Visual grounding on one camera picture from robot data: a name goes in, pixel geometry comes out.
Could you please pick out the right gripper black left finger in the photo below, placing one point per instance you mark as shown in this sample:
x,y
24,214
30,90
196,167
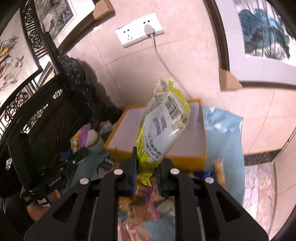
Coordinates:
x,y
89,210

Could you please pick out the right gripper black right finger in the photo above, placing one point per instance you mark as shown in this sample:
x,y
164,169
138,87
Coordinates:
x,y
204,210

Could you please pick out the green white snack bag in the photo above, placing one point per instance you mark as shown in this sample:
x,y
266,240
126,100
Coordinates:
x,y
165,117

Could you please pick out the person's left hand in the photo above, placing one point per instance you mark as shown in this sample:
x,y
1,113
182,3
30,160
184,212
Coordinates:
x,y
36,212

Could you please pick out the light blue tablecloth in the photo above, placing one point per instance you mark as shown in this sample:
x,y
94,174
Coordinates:
x,y
223,131

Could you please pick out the yellow cardboard box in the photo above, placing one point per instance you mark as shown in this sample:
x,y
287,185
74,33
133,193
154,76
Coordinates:
x,y
187,148

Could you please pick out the white lidded cup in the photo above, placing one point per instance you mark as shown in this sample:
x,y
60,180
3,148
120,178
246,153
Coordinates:
x,y
94,141

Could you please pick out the framed bird painting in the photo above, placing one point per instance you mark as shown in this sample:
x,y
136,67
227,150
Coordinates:
x,y
17,61

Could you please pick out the cardboard corner protector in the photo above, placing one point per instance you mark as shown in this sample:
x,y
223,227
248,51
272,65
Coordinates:
x,y
228,82

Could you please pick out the framed lotus painting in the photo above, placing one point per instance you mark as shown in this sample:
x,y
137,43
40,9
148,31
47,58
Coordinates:
x,y
255,42

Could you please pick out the white wall socket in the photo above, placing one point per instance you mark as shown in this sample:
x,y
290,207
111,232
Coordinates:
x,y
134,32

